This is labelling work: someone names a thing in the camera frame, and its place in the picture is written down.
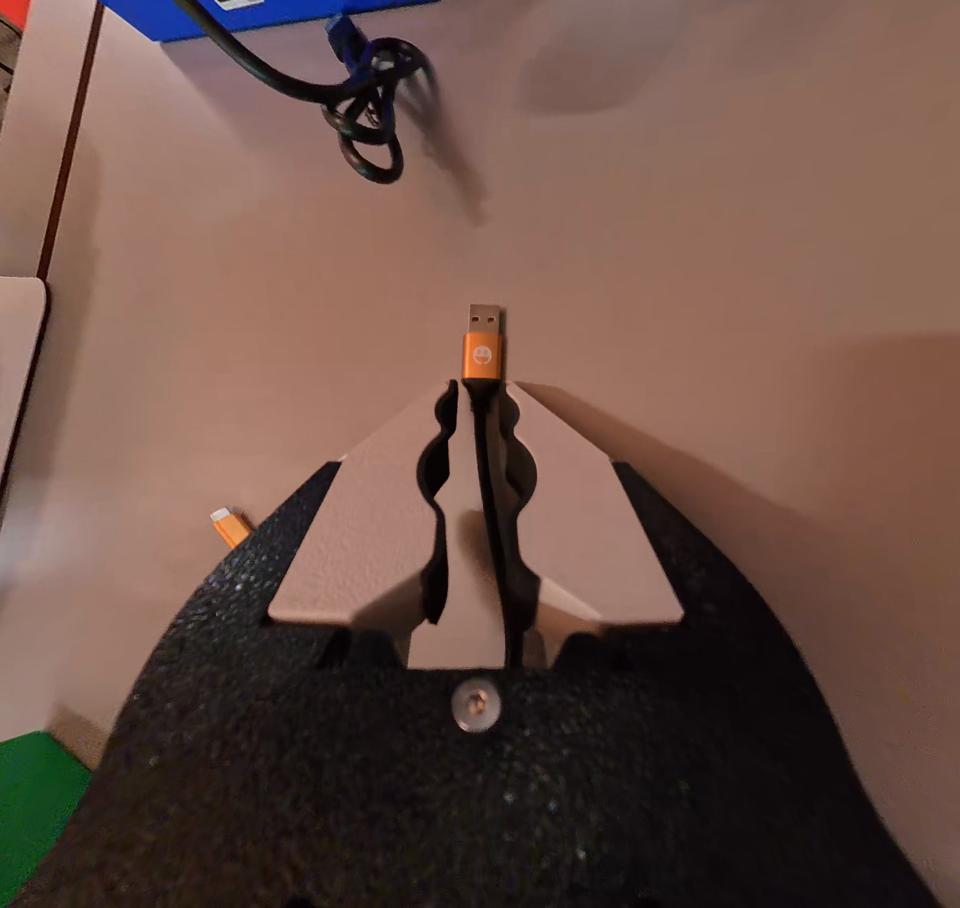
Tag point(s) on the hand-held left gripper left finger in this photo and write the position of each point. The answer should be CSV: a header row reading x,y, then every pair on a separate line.
x,y
360,533

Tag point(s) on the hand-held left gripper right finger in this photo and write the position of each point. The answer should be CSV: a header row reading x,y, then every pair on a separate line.
x,y
592,541

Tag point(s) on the green plastic bin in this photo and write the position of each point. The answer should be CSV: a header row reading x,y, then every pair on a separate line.
x,y
37,810

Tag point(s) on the red-orange plastic item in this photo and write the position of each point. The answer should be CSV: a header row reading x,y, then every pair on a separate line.
x,y
13,1

